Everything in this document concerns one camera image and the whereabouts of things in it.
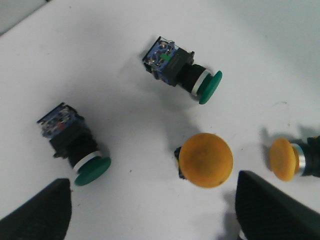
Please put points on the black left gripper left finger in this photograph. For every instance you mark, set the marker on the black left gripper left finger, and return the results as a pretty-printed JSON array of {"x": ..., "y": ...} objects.
[{"x": 46, "y": 216}]

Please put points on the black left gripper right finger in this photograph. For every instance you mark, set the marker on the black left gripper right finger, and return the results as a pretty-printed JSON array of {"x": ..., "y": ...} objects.
[{"x": 266, "y": 213}]

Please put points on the yellow push button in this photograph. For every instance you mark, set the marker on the yellow push button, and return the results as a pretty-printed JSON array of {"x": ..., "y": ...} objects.
[
  {"x": 205, "y": 160},
  {"x": 290, "y": 158}
]

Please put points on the lying yellow push button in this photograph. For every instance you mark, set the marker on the lying yellow push button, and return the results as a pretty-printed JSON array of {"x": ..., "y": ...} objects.
[{"x": 290, "y": 158}]

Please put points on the left green push button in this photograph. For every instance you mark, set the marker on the left green push button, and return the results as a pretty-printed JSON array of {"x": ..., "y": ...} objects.
[{"x": 72, "y": 139}]

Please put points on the green push button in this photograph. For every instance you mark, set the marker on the green push button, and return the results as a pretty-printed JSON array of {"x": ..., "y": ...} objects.
[
  {"x": 72, "y": 139},
  {"x": 175, "y": 66}
]

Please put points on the right green push button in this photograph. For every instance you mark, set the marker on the right green push button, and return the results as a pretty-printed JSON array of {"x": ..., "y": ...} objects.
[{"x": 175, "y": 66}]

